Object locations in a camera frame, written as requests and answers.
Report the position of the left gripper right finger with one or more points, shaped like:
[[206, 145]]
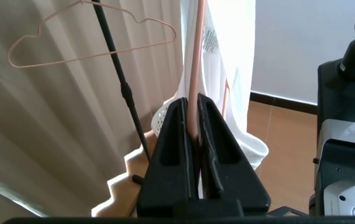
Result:
[[239, 183]]

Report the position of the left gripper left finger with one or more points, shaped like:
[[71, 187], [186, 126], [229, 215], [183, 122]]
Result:
[[161, 186]]

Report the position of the white printed t-shirt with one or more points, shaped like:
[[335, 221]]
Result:
[[236, 62]]

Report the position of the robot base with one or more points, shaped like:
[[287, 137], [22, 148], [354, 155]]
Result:
[[345, 155]]

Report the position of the white laundry basket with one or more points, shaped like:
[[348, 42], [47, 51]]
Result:
[[160, 119]]

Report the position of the black clothes rack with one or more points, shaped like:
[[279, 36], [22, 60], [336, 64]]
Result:
[[118, 65]]

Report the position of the beige curtain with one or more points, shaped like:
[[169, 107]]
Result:
[[56, 118]]

